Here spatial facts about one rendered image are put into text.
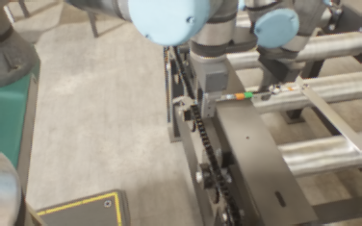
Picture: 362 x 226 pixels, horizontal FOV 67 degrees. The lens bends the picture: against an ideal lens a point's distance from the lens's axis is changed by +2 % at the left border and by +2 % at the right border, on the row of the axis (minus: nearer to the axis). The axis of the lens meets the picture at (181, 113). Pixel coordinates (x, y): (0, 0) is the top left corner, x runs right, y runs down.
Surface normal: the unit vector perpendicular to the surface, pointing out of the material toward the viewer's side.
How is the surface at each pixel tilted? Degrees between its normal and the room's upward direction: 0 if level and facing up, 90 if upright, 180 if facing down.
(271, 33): 94
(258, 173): 0
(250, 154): 0
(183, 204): 0
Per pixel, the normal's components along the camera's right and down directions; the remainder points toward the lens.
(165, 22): -0.38, 0.66
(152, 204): 0.00, -0.70
